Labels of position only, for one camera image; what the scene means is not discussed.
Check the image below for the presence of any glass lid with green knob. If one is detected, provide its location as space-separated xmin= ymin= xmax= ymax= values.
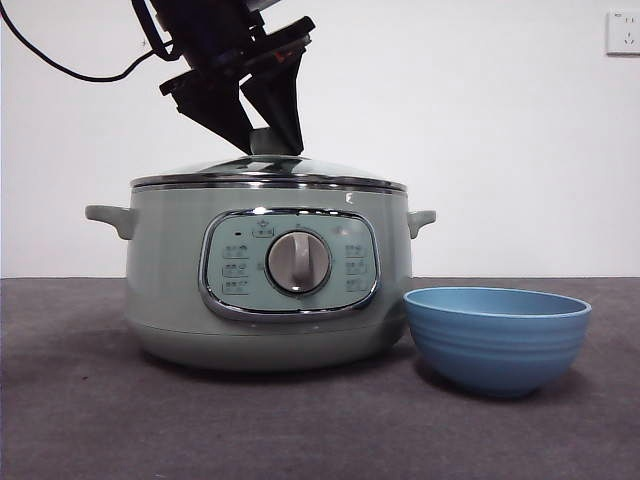
xmin=130 ymin=127 xmax=407 ymax=194

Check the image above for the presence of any pale green electric steamer pot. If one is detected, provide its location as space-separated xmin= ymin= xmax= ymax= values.
xmin=84 ymin=183 xmax=437 ymax=371

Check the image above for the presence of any blue ribbed bowl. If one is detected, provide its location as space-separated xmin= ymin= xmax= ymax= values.
xmin=403 ymin=287 xmax=593 ymax=399

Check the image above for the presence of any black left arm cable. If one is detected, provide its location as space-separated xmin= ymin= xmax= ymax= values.
xmin=0 ymin=4 xmax=176 ymax=82

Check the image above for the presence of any white wall socket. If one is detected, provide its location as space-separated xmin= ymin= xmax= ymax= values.
xmin=606 ymin=12 xmax=640 ymax=56

